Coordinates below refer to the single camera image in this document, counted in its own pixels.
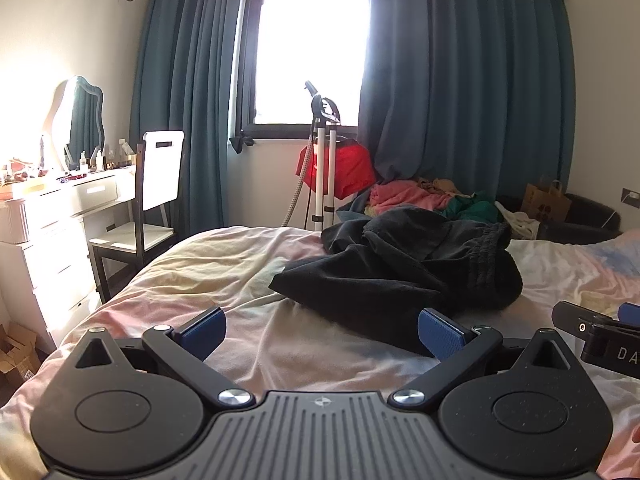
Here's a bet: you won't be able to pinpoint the white chair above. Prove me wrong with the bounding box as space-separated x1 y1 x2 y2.
89 130 186 303

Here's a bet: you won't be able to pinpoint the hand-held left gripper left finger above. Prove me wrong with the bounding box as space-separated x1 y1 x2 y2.
59 306 257 408

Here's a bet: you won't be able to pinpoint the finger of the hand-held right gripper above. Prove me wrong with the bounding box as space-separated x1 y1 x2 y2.
552 301 608 337
617 302 640 329

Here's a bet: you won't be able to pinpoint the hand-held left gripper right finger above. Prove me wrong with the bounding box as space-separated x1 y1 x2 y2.
390 307 591 408

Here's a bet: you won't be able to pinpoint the green cloth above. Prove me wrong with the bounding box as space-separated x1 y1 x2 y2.
440 191 501 223

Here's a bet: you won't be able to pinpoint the black sofa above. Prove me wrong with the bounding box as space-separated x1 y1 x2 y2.
495 192 623 245

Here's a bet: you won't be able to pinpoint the brown paper bag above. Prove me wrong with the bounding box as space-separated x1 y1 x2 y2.
521 177 572 223

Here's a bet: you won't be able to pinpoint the white dresser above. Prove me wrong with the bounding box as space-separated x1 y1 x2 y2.
0 165 138 351

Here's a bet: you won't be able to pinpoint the bright window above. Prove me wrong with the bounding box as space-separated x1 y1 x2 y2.
235 0 371 141

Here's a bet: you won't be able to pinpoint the pink cloth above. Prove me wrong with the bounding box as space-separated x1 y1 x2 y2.
367 179 451 216

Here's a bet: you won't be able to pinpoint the tan cloth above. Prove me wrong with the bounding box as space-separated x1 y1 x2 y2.
417 177 476 198

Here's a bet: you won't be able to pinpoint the garment steamer stand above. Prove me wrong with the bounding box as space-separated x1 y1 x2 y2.
282 80 343 233

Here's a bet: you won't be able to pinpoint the teal curtain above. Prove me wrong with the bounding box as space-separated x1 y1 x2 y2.
129 0 266 241
357 0 573 206

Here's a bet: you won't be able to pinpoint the cardboard box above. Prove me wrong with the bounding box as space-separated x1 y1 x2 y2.
0 322 43 391

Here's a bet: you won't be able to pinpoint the white cloth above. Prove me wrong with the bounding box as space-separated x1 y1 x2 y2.
495 201 541 240

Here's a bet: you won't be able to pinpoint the group of cosmetic bottles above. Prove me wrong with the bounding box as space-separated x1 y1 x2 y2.
65 137 136 173

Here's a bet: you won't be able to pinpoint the bed with tie-dye sheet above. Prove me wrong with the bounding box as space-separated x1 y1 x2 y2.
0 226 640 480

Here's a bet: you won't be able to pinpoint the black pants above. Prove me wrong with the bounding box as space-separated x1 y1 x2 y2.
269 207 523 356

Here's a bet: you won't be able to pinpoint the dark blue cloth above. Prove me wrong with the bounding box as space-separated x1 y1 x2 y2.
336 195 381 226

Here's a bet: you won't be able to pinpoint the wavy framed mirror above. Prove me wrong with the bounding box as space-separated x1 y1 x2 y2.
42 76 107 172

